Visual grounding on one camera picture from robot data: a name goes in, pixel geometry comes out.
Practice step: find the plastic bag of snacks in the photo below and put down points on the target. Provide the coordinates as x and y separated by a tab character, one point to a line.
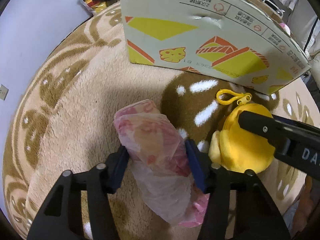
94	6

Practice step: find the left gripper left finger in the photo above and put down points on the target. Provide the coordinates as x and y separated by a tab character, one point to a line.
60	216

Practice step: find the pink tissue pack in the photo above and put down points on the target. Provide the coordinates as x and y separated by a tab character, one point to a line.
160	164

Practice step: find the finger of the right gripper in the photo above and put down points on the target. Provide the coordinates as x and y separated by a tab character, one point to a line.
296	143

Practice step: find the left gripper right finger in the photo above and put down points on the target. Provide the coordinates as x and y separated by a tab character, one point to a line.
256	214

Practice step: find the beige patterned carpet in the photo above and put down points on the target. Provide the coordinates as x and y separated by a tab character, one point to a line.
64	121

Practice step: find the upper wall socket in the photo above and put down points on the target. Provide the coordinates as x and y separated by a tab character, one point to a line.
3	92

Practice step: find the white rolling cart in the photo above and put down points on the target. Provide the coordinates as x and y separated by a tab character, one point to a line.
279	11

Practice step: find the open cardboard box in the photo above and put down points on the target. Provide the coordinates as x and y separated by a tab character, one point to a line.
241	41

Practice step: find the yellow round plush keychain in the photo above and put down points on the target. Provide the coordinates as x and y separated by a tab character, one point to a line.
235	148

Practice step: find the white softbox light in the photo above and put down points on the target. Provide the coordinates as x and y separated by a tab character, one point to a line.
304	23

